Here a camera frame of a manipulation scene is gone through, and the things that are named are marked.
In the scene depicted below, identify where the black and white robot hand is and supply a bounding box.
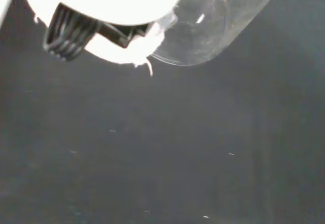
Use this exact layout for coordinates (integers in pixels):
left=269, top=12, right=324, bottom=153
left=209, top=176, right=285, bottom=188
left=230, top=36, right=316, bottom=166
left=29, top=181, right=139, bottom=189
left=0, top=0, right=190, bottom=77

